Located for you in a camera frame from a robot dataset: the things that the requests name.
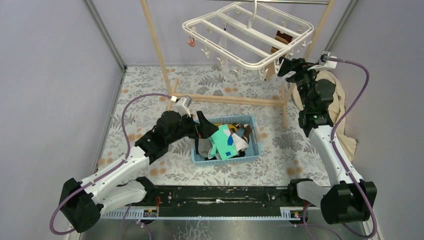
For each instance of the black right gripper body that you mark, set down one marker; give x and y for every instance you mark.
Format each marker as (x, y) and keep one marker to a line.
(304, 78)

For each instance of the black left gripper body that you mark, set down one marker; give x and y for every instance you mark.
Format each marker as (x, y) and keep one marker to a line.
(190, 130)

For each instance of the teal patterned sock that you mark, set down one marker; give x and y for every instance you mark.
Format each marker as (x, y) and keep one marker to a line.
(223, 145)

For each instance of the white ankle sock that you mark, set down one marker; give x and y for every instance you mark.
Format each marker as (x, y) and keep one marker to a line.
(239, 142)

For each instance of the brown white striped sock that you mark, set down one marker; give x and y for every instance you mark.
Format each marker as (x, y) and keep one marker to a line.
(242, 130)

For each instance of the white plastic clip hanger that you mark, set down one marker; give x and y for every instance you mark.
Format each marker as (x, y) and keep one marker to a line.
(260, 26)

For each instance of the yellow sock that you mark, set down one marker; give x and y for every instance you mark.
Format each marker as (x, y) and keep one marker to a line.
(218, 125)

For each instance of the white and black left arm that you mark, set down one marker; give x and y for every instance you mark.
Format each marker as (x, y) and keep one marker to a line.
(83, 202)

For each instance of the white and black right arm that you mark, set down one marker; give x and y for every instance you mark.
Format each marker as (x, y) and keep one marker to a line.
(349, 198)

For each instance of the beige cloth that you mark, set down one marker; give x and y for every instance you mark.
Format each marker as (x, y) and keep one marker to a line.
(336, 110)

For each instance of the floral table mat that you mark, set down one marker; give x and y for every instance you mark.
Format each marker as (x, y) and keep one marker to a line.
(286, 154)

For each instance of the small pink sock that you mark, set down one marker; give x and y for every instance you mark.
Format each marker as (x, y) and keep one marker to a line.
(191, 42)

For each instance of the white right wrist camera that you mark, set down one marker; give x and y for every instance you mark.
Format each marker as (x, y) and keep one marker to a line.
(325, 63)

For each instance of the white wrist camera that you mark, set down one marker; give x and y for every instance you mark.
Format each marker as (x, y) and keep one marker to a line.
(182, 104)
(325, 63)

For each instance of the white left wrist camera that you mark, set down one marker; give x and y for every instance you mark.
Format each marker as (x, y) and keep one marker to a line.
(182, 104)

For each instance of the wooden drying rack frame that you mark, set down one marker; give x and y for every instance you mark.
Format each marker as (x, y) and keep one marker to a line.
(232, 99)

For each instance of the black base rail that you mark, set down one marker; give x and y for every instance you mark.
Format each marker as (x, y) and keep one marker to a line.
(220, 202)

